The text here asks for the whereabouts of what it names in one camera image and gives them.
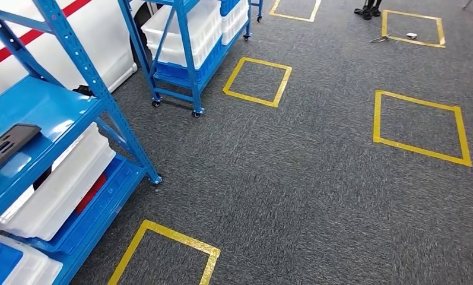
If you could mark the blue steel shelf rack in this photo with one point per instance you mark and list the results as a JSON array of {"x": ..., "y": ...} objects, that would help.
[
  {"x": 55, "y": 114},
  {"x": 187, "y": 51}
]

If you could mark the black plastic car part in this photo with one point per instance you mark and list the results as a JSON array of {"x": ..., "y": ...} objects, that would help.
[{"x": 6, "y": 147}]

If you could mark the person's foot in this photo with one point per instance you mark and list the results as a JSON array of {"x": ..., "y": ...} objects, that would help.
[
  {"x": 366, "y": 13},
  {"x": 376, "y": 11}
]

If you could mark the small metal floor bracket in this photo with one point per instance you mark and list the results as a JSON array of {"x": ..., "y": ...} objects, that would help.
[{"x": 379, "y": 39}]

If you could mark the white car red stripe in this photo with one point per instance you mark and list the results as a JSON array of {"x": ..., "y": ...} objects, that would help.
[{"x": 98, "y": 43}]

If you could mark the small white floor object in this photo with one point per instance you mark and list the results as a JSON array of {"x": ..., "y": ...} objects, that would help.
[{"x": 411, "y": 35}]

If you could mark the large white plastic crate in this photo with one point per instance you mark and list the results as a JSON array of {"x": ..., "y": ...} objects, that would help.
[{"x": 199, "y": 29}]

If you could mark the black metal stand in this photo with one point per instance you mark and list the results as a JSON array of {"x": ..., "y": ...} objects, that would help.
[{"x": 83, "y": 90}]

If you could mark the red item in crate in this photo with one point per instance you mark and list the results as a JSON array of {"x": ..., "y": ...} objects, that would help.
[{"x": 90, "y": 193}]

